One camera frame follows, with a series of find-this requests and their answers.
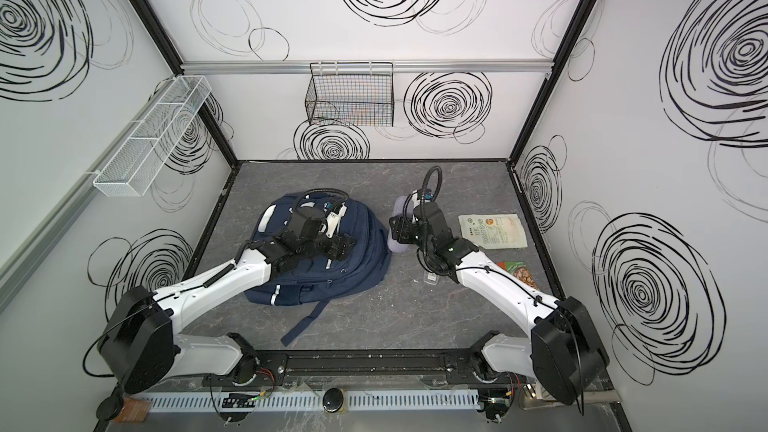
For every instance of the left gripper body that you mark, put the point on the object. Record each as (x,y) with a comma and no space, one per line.
(335,243)

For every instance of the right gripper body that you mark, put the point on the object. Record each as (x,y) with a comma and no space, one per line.
(403,230)

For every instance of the lavender glasses case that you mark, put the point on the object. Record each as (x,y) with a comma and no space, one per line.
(401,226)

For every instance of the navy blue student backpack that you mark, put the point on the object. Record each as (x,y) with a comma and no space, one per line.
(319,279)

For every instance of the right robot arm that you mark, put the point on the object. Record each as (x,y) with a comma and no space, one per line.
(560,348)

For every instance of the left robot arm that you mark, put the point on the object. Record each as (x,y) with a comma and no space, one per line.
(144,343)

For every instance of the clear plastic stationery case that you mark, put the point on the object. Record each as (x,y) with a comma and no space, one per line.
(430,278)

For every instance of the white refill pouch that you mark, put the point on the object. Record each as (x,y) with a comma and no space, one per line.
(494,232)

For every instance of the green snack packet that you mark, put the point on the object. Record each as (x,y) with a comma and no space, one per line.
(520,271)

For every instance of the black round knob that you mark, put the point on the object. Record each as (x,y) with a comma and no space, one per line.
(333,400)

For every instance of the black round cap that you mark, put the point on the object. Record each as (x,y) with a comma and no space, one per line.
(110,408)

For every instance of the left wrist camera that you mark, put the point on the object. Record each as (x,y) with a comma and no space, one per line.
(333,220)

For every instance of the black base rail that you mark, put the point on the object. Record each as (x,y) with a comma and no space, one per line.
(451,366)

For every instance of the black wire basket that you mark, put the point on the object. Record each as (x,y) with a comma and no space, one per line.
(356,93)

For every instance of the white slotted cable duct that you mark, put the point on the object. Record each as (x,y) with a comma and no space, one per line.
(311,401)

